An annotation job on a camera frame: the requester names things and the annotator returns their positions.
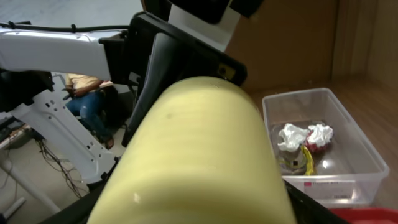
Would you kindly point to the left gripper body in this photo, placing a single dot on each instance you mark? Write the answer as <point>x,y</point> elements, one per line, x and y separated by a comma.
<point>135,45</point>

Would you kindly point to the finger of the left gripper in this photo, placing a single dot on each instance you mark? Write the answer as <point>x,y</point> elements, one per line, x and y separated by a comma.
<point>167,60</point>

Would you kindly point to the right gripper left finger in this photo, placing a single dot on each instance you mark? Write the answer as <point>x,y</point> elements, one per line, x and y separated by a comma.
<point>79,211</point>

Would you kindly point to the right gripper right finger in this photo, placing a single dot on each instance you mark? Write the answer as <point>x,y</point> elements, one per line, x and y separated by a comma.
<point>308,211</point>

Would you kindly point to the yellow wrapper strip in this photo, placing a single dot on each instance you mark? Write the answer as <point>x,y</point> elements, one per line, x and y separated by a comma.
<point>299,162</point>

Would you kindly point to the red foil wrapper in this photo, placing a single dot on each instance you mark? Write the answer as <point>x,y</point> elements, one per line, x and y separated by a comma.
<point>314,146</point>

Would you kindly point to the white tissue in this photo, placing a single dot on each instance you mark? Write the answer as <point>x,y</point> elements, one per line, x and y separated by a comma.
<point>319,128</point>
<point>293,136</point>

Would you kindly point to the yellow plastic cup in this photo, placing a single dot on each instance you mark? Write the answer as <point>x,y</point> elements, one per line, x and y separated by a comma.
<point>201,155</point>

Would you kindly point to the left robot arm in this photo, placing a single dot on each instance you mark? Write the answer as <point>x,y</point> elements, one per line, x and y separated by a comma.
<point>34,64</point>

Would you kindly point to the white label on bin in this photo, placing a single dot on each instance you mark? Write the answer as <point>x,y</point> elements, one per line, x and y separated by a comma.
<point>329,190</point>

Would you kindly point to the seated person in background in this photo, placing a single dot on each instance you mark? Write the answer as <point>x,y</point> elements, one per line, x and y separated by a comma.
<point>87,101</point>

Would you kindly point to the clear plastic bin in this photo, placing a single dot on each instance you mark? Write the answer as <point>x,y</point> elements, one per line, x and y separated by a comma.
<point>350,156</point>

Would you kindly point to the red serving tray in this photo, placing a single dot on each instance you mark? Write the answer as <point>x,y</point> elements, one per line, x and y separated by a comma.
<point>367,215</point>

